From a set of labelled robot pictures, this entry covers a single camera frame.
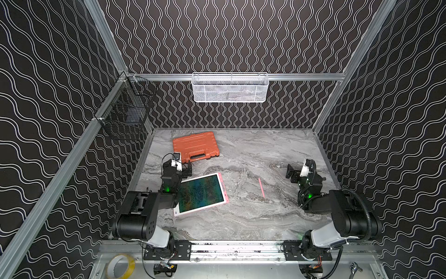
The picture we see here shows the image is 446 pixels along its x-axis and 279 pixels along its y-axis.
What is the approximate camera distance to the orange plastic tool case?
104cm

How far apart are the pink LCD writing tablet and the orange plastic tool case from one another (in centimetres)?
13

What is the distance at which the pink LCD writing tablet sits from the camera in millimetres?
877
